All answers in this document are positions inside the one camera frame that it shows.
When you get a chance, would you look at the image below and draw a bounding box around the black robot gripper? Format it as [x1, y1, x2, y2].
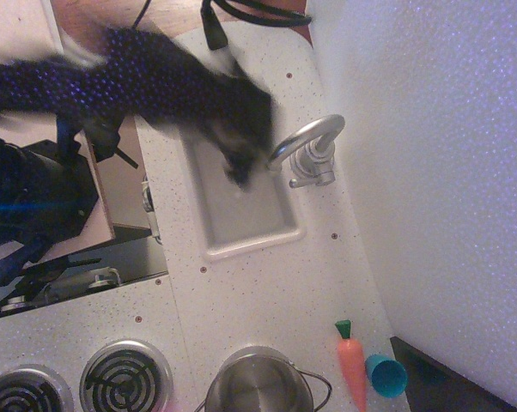
[189, 60, 273, 189]

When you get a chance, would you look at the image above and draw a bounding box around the silver toy faucet spout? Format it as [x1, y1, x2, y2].
[267, 114, 345, 172]

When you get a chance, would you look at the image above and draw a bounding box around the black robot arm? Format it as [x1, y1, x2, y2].
[0, 27, 273, 188]

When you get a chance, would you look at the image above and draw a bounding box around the silver faucet base with lever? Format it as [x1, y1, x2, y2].
[289, 138, 335, 189]

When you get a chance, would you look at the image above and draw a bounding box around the grey toy sink basin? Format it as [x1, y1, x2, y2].
[179, 130, 306, 261]

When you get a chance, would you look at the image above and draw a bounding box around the black clamp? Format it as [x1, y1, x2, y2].
[83, 116, 138, 169]

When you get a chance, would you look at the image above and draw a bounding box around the white toy kitchen counter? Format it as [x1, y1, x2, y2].
[0, 32, 411, 412]

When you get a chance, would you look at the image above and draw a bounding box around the blue clamp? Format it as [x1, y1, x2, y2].
[56, 116, 82, 162]

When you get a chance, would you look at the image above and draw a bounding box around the black and blue equipment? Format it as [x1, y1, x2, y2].
[0, 138, 99, 287]

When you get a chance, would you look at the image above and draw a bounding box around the stainless steel pot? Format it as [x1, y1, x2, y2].
[196, 345, 332, 412]

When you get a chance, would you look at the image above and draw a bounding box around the orange toy carrot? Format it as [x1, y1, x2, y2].
[335, 319, 367, 412]

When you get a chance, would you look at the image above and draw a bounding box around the right toy stove burner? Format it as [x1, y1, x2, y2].
[79, 339, 173, 411]

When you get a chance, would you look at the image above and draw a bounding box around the toy stove burner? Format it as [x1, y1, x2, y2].
[0, 365, 74, 411]
[79, 339, 173, 411]

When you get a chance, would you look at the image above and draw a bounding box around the teal plastic cup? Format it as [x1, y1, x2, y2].
[365, 354, 408, 398]

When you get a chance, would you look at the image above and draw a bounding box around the left toy stove burner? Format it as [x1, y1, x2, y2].
[0, 365, 74, 411]

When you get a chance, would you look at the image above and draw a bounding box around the thick black cable bundle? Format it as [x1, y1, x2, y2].
[200, 0, 314, 51]

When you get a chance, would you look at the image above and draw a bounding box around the thin black cable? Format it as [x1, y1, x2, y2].
[131, 0, 153, 31]

